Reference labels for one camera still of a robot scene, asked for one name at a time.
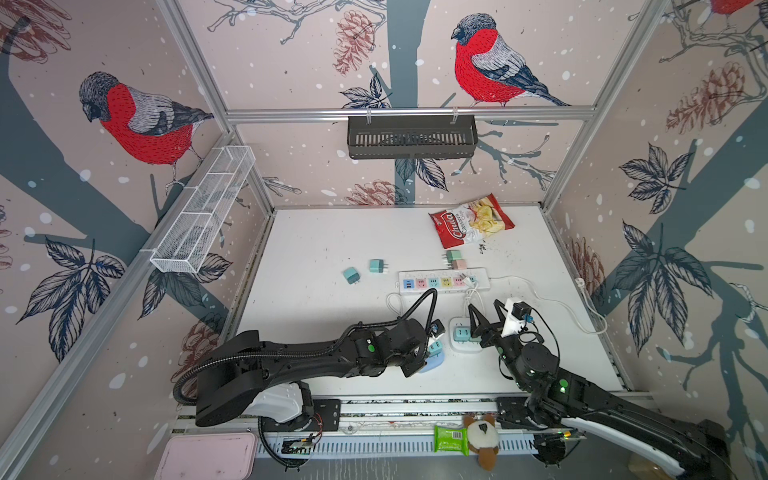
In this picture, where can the red cassava chips bag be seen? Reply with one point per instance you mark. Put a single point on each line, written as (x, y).
(471, 222)

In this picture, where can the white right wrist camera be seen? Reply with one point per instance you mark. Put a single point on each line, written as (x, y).
(517, 317)

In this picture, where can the pink tray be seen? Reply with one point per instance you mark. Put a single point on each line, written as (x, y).
(208, 457)

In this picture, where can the white long power strip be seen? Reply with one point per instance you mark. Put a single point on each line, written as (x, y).
(444, 281)

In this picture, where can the green wet wipes pack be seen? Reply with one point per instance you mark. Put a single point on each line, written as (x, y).
(451, 440)

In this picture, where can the brown plush toy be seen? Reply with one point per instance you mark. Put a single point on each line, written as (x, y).
(483, 439)

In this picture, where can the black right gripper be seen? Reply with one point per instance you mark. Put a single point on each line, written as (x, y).
(495, 334)

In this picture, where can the white wire mesh shelf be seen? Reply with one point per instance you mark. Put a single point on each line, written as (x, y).
(193, 232)

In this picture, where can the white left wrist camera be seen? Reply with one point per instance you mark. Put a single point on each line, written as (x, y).
(436, 329)

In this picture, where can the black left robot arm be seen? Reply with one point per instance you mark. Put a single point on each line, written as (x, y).
(224, 383)

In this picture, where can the black hanging wire basket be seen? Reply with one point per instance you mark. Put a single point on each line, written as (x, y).
(412, 137)

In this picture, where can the blue square power socket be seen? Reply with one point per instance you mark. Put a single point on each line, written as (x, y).
(433, 362)

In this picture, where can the white square power socket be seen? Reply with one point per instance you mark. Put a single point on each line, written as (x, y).
(464, 348)

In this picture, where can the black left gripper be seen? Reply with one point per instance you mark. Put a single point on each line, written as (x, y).
(421, 360)

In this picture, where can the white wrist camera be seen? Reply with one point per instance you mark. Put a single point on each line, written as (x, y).
(517, 317)
(436, 329)

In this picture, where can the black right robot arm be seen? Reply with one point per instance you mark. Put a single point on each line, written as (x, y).
(555, 398)

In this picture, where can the teal usb charger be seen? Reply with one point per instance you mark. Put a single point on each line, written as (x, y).
(351, 275)
(378, 266)
(435, 347)
(461, 334)

